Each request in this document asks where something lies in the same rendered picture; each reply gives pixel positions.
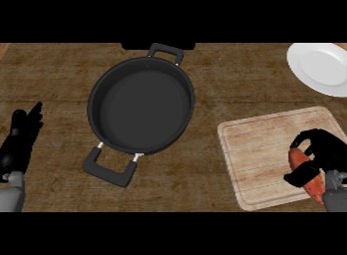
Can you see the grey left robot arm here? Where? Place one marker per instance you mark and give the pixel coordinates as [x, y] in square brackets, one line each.
[6, 195]

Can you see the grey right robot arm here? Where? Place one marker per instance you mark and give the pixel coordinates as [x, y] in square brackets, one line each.
[342, 194]

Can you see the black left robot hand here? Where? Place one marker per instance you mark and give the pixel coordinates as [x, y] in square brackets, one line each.
[15, 150]

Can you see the orange sweet potato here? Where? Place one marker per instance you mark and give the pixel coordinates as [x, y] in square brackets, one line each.
[299, 160]

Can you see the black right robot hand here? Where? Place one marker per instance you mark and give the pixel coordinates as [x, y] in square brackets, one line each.
[334, 153]

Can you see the white round plate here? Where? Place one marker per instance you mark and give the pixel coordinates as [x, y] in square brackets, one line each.
[326, 68]

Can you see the pale wooden cutting board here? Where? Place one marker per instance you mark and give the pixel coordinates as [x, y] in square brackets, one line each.
[261, 159]

